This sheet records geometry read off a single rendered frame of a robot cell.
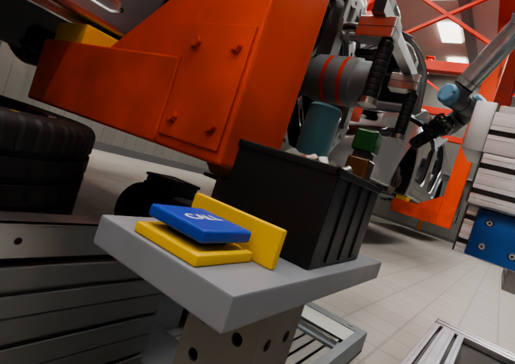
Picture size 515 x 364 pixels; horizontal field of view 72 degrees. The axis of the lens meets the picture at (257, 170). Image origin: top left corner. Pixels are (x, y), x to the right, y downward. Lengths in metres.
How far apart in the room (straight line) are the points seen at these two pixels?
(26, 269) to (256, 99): 0.39
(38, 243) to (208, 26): 0.41
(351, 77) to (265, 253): 0.74
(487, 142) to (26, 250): 0.71
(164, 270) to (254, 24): 0.41
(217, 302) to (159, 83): 0.48
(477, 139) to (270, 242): 0.48
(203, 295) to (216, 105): 0.35
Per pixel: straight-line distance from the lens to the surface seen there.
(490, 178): 0.72
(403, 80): 1.21
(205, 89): 0.59
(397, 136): 1.16
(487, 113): 0.75
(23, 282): 0.53
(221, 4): 0.65
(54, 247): 0.53
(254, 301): 0.29
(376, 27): 0.91
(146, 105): 0.69
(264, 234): 0.35
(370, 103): 0.85
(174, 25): 0.74
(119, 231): 0.35
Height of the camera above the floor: 0.54
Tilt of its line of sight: 1 degrees down
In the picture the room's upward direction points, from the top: 18 degrees clockwise
